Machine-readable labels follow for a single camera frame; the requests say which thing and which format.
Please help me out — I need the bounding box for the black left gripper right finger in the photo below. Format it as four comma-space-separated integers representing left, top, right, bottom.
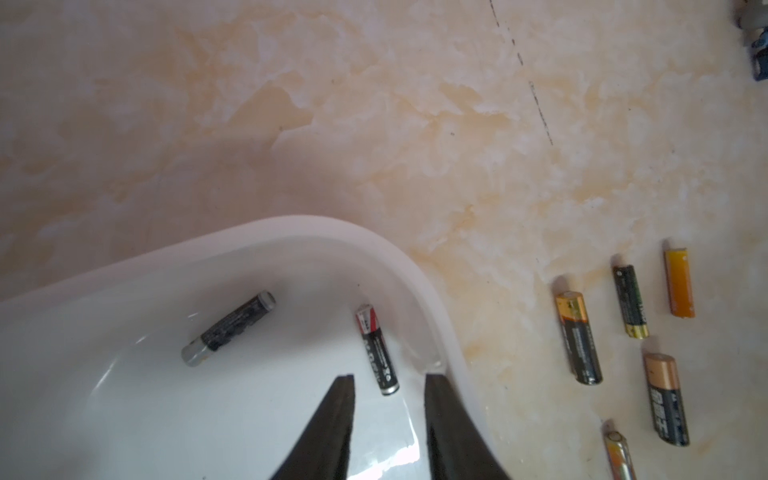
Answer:
424, 374, 510, 480

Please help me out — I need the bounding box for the black red M&G battery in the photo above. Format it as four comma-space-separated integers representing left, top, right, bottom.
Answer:
355, 304, 399, 396

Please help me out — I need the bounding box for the small rabbit figure keychain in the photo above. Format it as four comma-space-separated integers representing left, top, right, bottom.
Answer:
736, 0, 767, 82

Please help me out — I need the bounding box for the black gold battery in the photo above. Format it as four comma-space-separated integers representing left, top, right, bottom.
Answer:
603, 431, 637, 480
555, 291, 603, 385

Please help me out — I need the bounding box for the copper top black battery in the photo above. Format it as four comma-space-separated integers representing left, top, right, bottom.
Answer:
643, 352, 690, 447

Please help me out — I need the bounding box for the orange battery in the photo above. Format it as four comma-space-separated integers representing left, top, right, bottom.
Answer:
664, 248, 696, 318

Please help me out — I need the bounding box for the green black battery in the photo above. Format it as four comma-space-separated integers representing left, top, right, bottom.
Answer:
612, 265, 649, 339

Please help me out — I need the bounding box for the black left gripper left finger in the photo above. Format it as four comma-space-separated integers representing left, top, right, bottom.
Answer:
272, 375, 355, 480

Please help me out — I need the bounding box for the grey black battery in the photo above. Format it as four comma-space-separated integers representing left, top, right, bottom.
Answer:
181, 290, 276, 367

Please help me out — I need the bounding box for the white oval storage box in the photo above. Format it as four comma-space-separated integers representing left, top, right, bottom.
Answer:
1, 216, 491, 479

